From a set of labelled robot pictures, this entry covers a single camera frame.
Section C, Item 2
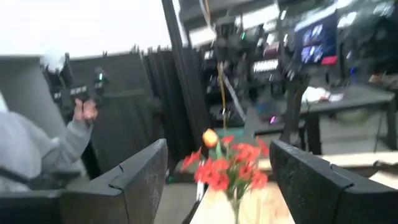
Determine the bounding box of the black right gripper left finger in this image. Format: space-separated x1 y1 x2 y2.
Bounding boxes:
0 138 169 224

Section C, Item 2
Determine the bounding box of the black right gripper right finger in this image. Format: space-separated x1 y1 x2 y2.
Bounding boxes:
269 139 398 224

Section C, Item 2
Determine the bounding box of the clear glass vase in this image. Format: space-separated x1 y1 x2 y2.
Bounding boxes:
228 197 243 224

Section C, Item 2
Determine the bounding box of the red artificial flower bunch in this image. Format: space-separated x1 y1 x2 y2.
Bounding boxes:
179 134 271 202

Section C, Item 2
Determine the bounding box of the orange artificial tulip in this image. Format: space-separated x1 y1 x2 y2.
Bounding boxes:
201 128 223 159

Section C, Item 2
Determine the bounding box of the person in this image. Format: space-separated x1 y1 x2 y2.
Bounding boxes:
0 93 99 192

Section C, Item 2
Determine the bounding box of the black folding partition screen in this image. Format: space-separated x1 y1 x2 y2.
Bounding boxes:
67 46 187 175

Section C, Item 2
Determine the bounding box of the person's hand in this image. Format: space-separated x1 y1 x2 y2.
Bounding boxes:
73 98 99 123

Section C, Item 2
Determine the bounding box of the black desk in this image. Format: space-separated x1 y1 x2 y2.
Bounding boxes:
248 83 397 156

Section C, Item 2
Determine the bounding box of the black computer monitor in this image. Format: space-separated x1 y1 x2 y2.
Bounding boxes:
293 11 340 67

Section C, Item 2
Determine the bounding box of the yellow cable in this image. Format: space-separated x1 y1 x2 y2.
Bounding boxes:
203 0 228 130

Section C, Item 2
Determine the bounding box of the black aluminium rig frame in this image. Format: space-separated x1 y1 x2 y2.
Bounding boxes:
160 0 212 147

